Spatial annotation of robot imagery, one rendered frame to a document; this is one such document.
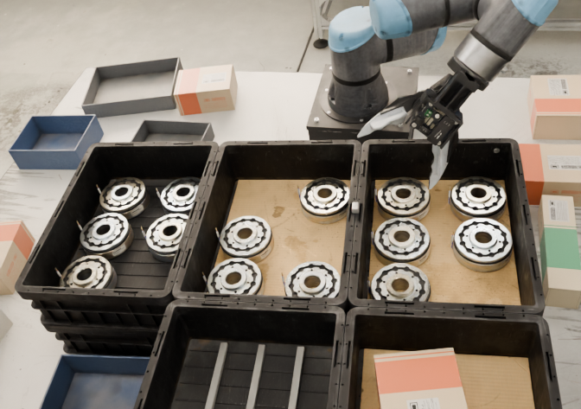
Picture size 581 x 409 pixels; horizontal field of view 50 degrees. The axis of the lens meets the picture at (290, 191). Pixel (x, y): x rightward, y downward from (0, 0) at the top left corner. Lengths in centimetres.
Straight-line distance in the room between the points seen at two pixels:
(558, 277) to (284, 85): 96
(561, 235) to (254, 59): 224
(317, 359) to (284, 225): 31
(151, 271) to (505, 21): 78
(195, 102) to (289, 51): 156
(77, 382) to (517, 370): 82
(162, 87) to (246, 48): 148
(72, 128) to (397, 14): 114
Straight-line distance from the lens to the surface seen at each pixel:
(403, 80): 163
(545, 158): 147
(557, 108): 161
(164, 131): 176
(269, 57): 327
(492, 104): 173
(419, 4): 101
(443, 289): 114
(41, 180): 180
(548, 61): 315
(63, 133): 192
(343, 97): 151
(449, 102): 97
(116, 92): 200
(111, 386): 130
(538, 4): 97
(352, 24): 143
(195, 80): 181
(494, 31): 97
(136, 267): 128
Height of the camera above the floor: 176
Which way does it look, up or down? 45 degrees down
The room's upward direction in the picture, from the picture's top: 11 degrees counter-clockwise
